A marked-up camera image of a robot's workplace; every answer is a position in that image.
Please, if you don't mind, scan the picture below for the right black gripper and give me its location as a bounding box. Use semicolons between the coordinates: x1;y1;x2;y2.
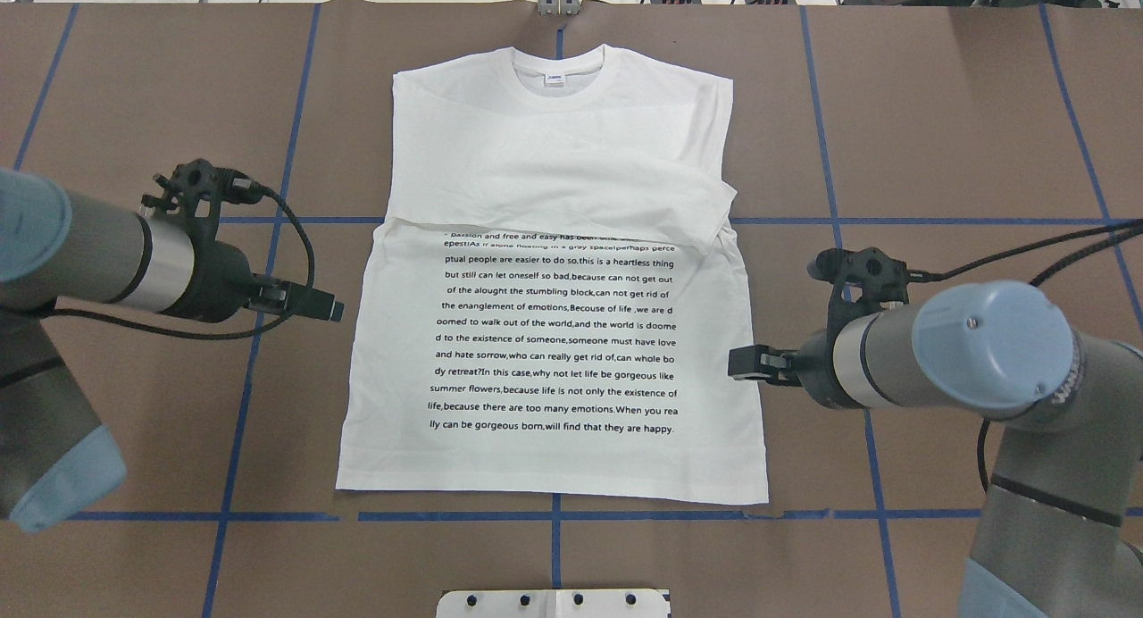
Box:
728;329;871;410

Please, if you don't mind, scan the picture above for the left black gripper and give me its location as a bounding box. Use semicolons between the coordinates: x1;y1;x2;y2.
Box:
174;238;346;322

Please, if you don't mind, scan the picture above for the white printed t-shirt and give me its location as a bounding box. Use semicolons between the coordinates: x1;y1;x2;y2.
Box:
336;45;769;505

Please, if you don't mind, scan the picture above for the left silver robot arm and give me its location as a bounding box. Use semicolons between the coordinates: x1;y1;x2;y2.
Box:
1;159;346;533

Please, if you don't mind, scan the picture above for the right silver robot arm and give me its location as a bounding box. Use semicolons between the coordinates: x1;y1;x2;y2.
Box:
728;281;1142;617

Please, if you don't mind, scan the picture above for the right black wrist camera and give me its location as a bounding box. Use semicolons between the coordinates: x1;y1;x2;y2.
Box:
805;247;928;334

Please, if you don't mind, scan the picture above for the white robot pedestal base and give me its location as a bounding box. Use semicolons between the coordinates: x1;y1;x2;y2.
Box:
435;587;672;617

